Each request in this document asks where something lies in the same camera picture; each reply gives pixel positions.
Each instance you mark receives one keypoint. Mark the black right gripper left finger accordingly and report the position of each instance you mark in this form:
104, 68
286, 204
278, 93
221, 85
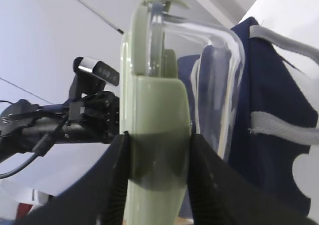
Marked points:
99, 195

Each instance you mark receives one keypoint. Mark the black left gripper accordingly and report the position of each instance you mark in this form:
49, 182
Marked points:
93, 109

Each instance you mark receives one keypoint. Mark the navy blue lunch bag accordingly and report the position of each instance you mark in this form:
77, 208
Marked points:
266, 161

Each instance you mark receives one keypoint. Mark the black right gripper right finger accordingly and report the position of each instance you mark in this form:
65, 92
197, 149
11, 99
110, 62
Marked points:
220, 196

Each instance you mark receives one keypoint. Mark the glass container with green lid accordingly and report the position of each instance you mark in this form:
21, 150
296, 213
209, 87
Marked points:
177, 77

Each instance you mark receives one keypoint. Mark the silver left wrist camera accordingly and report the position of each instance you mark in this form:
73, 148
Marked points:
96, 68

